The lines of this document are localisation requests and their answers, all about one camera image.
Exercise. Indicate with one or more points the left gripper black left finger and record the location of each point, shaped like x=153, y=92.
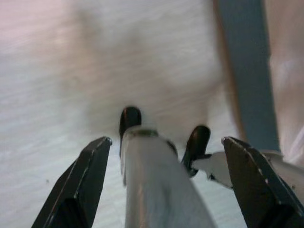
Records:
x=83, y=185

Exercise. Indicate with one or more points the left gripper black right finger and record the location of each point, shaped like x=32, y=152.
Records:
x=256, y=187

